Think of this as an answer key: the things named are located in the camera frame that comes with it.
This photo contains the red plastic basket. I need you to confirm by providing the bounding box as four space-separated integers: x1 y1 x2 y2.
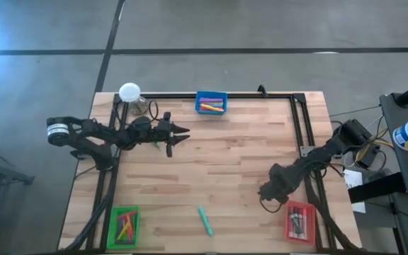
284 200 317 246

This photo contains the yellow highlighter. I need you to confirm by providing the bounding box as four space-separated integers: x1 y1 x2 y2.
199 103 225 113

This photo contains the black-capped white marker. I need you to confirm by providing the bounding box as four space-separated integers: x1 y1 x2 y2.
288 207 295 237

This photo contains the green plastic basket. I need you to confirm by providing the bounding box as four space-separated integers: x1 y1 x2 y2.
106 205 142 249

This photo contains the blue plastic basket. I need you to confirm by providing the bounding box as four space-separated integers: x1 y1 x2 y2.
194 91 228 115

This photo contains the black floor stand leg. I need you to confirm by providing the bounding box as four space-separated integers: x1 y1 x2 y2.
0 141 35 187

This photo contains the white mushroom lamp brass base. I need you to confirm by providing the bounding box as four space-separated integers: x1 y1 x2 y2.
118 82 150 116

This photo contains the short yellow marker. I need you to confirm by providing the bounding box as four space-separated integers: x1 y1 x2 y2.
116 222 131 242

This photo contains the orange-red marker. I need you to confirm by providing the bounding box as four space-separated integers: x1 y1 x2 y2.
125 215 134 242

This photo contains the grey metal stand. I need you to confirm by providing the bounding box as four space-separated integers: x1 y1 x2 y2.
379 92 408 199

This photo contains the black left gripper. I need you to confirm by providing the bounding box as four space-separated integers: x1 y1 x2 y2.
143 112 191 158

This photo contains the black power box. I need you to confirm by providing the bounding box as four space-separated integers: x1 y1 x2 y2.
354 141 382 169

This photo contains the red-capped white marker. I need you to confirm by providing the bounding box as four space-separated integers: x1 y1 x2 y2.
301 207 309 239

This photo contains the black strap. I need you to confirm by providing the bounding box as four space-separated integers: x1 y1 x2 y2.
348 172 407 204

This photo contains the dark-red-capped white marker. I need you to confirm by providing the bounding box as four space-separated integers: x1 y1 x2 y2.
295 207 303 238

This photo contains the white paper tag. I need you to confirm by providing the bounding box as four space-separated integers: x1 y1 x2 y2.
344 169 364 189

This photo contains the teal marker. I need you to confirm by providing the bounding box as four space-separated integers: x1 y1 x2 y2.
198 205 214 237

